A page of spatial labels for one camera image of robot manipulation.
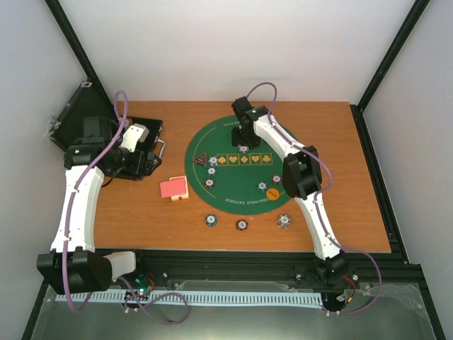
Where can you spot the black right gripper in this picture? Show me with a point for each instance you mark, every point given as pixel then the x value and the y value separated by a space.
pixel 236 141

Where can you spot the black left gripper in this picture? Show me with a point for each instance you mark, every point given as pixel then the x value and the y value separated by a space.
pixel 148 168

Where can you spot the white blue 10 chip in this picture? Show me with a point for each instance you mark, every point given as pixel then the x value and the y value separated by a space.
pixel 243 148
pixel 213 161

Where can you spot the red playing card deck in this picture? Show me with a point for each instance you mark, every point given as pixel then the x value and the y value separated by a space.
pixel 176 188

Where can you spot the triangular all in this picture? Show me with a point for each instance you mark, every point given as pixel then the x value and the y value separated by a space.
pixel 200 159

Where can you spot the orange big blind button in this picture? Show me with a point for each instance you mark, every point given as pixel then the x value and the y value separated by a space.
pixel 272 194

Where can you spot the brown 100 chip stack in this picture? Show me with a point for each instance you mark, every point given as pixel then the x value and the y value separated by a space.
pixel 241 225

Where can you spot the blue 50 chip stack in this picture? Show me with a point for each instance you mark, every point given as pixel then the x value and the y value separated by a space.
pixel 211 220

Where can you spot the purple white chip stack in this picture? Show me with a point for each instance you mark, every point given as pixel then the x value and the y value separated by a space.
pixel 284 221

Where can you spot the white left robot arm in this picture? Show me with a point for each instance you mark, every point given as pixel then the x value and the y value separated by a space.
pixel 72 265

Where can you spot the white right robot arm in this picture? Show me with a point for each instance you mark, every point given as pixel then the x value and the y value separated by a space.
pixel 301 180

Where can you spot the round green poker mat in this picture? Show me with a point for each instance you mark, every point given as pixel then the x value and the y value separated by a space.
pixel 238 174

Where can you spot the black poker chip case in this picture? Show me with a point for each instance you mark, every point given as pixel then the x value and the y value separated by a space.
pixel 86 126

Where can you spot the silver case handle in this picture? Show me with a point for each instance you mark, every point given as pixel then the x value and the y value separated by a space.
pixel 162 147

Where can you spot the black aluminium frame rail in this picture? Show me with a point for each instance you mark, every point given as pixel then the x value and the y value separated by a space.
pixel 295 269

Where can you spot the light blue cable duct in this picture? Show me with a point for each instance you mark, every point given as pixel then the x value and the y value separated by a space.
pixel 223 299

